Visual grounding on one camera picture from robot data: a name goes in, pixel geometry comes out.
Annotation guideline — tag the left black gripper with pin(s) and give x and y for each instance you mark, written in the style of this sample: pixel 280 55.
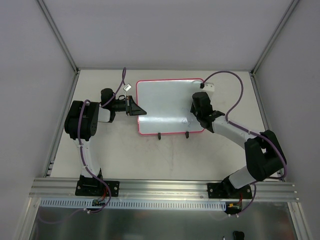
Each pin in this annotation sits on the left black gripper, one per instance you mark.
pixel 128 105

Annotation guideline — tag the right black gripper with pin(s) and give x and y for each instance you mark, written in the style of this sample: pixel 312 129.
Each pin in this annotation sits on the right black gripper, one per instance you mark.
pixel 200 100

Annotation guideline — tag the pink framed whiteboard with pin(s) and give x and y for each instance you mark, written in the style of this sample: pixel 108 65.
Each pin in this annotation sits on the pink framed whiteboard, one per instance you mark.
pixel 168 105

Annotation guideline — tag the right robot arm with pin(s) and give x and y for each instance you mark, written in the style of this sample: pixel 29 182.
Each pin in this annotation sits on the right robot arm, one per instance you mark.
pixel 263 154

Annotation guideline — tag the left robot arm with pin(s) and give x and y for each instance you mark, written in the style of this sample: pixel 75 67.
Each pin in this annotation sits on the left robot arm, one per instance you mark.
pixel 81 124

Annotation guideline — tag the black eraser on floor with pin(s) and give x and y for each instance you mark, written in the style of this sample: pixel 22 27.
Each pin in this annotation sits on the black eraser on floor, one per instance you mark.
pixel 238 235

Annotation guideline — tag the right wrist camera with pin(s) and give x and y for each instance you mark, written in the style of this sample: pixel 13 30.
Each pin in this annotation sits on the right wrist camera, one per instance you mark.
pixel 207 87

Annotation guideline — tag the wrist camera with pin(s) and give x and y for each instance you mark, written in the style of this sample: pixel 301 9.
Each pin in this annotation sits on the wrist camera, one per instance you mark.
pixel 207 87
pixel 127 87

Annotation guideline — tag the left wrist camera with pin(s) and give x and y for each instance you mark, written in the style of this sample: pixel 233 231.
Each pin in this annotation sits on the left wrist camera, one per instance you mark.
pixel 127 87

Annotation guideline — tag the whiteboard wire stand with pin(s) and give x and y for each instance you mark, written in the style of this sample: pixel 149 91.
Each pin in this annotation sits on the whiteboard wire stand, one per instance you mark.
pixel 187 135

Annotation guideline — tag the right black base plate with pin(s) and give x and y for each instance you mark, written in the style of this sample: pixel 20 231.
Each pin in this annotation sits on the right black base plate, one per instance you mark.
pixel 222 191

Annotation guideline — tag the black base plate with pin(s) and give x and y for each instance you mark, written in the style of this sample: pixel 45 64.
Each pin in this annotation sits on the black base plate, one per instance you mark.
pixel 222 191
pixel 91 187

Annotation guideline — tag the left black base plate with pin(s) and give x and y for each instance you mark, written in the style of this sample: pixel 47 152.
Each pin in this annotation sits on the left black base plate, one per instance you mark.
pixel 91 187

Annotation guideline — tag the white slotted cable duct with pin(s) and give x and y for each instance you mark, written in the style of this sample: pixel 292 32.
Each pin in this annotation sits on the white slotted cable duct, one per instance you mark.
pixel 138 204

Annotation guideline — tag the aluminium mounting rail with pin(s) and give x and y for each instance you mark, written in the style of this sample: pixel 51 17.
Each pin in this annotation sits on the aluminium mounting rail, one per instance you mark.
pixel 177 190

